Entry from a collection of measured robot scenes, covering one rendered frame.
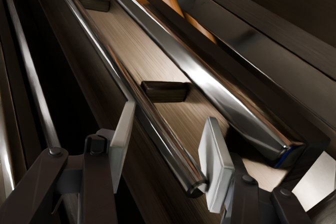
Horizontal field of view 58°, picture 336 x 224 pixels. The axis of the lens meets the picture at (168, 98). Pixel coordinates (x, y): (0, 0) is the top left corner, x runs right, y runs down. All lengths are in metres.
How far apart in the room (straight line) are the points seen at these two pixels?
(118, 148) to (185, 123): 0.12
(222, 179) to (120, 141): 0.06
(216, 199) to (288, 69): 0.20
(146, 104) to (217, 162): 0.07
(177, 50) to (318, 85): 0.15
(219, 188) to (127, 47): 0.23
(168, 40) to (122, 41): 0.13
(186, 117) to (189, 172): 0.09
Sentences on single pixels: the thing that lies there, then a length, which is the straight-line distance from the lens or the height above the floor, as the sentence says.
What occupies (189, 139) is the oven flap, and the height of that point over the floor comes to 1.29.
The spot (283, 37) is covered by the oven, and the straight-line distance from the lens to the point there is 0.37.
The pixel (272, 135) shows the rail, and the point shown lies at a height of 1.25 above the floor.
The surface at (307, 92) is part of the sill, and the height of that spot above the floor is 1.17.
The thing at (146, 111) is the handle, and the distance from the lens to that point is 0.21.
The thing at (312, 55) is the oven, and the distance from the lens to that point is 0.35.
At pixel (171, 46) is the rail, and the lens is 0.25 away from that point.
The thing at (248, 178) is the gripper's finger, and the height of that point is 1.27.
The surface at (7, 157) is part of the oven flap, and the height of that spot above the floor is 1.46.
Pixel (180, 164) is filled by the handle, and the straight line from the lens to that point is 0.18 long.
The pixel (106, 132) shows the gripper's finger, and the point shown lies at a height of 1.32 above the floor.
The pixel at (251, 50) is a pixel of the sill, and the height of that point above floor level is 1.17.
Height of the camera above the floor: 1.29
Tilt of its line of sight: 2 degrees down
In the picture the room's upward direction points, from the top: 127 degrees counter-clockwise
